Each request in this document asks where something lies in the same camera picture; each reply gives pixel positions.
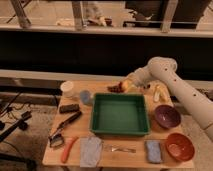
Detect green plastic tray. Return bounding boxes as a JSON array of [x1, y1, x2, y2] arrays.
[[90, 93, 150, 136]]

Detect blue plastic cup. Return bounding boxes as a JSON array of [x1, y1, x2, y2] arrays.
[[80, 90, 93, 106]]

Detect yellow red apple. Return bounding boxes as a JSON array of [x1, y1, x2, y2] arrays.
[[119, 82, 128, 92]]

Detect white plastic cup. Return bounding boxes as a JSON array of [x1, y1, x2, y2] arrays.
[[60, 81, 75, 98]]

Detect metal fork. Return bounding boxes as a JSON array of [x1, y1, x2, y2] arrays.
[[107, 146, 136, 153]]

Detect black eraser block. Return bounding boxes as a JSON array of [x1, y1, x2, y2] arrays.
[[59, 104, 80, 114]]

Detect small metal cup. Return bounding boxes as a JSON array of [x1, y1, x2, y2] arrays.
[[142, 84, 151, 90]]

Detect grey blue cloth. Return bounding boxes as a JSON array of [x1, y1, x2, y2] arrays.
[[80, 136, 102, 168]]

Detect black camera stand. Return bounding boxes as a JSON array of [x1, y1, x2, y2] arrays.
[[0, 110, 38, 168]]

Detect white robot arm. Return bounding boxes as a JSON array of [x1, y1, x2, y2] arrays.
[[122, 57, 213, 142]]

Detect red orange bowl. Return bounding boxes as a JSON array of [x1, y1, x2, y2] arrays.
[[165, 133, 195, 162]]

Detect bunch of dark grapes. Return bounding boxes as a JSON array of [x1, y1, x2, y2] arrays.
[[107, 84, 122, 93]]

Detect purple bowl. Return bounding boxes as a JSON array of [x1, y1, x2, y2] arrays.
[[154, 105, 181, 129]]

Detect blue sponge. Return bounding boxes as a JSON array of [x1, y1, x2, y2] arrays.
[[145, 140, 163, 164]]

